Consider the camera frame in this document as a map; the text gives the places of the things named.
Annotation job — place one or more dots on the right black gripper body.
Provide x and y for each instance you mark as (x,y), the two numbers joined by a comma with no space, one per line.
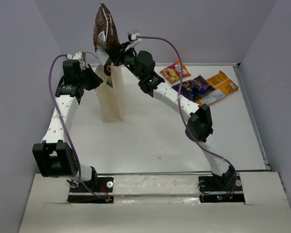
(127,59)

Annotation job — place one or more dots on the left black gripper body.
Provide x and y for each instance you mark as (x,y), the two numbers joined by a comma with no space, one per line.
(80,79)

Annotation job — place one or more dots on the brown Kettle chips bag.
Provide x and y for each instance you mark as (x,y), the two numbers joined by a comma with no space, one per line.
(105,37)

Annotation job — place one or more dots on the beige paper bag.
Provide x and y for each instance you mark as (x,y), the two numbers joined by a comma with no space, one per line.
(111,100)

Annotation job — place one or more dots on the teal snack packet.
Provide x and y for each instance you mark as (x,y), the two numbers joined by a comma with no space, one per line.
(109,82)

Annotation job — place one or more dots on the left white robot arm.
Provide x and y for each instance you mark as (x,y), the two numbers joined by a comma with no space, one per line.
(55,155)

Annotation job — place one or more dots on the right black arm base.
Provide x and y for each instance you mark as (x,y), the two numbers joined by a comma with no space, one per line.
(211,193)

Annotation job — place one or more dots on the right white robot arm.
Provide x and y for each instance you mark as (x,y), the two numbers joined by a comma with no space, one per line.
(196,118)

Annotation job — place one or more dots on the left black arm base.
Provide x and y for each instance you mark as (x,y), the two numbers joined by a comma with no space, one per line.
(102,193)

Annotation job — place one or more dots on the purple snack bag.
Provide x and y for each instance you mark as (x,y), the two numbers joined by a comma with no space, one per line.
(194,89)

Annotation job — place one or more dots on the orange red candy packet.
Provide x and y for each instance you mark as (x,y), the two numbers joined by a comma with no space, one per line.
(172,73)

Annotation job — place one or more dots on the orange snack bar packet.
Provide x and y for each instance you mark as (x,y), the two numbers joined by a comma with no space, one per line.
(223,86)

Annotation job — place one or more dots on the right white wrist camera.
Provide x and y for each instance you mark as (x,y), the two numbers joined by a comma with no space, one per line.
(134,39)

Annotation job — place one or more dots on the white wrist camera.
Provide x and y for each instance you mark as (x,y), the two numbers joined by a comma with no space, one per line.
(134,39)
(81,57)

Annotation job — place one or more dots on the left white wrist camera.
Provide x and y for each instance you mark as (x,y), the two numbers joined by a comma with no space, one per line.
(81,57)

